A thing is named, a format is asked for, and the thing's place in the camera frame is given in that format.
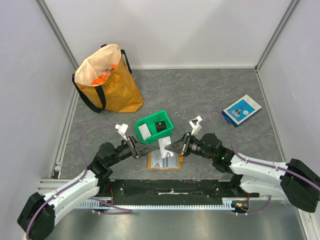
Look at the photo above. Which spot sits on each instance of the green plastic bin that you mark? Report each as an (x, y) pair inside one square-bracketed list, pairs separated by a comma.
[(150, 121)]

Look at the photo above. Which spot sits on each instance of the blue white box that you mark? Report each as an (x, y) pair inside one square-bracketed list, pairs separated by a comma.
[(241, 110)]

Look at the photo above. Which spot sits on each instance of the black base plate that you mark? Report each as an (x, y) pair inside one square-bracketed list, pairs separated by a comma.
[(132, 187)]

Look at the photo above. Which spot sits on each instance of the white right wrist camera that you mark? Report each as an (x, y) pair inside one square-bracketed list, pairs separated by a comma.
[(195, 124)]

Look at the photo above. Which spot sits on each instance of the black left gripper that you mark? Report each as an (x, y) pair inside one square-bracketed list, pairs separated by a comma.
[(138, 148)]

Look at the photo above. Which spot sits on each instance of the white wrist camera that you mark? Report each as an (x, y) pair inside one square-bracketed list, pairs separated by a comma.
[(195, 124), (122, 129)]

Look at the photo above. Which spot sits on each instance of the white card stack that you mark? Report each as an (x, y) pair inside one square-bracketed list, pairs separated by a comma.
[(144, 131)]

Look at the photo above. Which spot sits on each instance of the small black device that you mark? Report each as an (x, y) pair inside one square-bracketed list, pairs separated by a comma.
[(160, 126)]

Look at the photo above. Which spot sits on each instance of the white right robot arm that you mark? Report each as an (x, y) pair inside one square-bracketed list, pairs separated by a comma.
[(293, 181)]

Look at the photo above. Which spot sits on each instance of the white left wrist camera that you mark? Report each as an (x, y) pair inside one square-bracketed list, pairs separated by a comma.
[(122, 129)]

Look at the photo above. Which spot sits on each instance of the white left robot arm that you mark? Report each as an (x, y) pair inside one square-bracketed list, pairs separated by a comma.
[(42, 212)]

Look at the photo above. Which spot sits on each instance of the brown tote bag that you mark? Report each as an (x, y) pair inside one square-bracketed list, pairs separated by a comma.
[(119, 93)]

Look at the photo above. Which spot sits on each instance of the white credit card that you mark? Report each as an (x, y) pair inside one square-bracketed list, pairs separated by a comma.
[(163, 143), (170, 162), (156, 161)]

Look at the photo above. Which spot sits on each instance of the orange snack packet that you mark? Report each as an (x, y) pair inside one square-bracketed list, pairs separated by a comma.
[(104, 76)]

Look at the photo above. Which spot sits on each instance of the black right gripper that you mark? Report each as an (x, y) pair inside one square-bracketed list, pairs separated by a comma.
[(186, 144)]

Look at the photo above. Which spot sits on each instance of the white slotted cable duct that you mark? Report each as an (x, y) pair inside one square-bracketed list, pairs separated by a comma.
[(224, 206)]

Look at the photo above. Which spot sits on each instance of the orange leather card holder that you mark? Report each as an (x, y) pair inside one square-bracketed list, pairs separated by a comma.
[(180, 158)]

